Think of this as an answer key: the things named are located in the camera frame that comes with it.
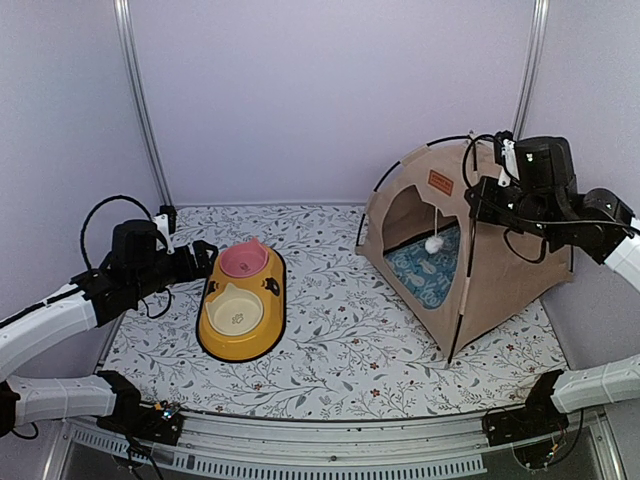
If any pink round bowl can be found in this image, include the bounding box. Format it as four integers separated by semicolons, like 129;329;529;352
219;238;269;278

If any cream round bowl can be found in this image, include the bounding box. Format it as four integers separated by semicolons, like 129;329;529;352
205;283;264;337

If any yellow pet bowl stand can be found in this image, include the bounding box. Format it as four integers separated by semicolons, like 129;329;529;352
196;238;286;363

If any beige fabric pet tent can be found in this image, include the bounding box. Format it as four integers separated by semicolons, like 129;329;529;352
355;139;573;357

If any blue snowman pattern mat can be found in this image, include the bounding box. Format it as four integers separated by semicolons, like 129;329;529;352
384;223;460;310

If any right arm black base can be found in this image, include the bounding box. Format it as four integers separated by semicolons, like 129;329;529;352
481;369;569;470

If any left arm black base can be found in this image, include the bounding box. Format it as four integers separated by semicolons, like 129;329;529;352
96;371;184;446

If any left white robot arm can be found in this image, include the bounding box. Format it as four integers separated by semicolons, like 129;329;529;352
1;219;218;437

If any white pompom hanging toy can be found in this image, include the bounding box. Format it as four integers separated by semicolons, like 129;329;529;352
424;208;444;255

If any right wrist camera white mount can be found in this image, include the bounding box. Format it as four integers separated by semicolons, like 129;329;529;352
498;139;519;187

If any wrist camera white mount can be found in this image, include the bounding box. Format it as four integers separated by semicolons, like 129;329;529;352
498;139;519;187
153;214;175;255

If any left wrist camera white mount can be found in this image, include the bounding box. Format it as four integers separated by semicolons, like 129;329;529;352
153;214;175;255

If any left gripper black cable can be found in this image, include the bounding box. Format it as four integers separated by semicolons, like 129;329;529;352
79;196;174;321

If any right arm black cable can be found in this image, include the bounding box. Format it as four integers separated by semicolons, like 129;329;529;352
462;134;640;264

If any right aluminium frame post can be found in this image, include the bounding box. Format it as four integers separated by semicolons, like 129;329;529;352
513;0;550;138

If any aluminium frame post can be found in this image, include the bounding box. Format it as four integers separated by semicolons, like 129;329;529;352
513;0;550;138
113;0;174;207

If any left aluminium frame post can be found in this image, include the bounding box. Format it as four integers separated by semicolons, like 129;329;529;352
113;0;174;207

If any aluminium front rail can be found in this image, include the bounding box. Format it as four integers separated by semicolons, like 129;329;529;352
44;407;629;479

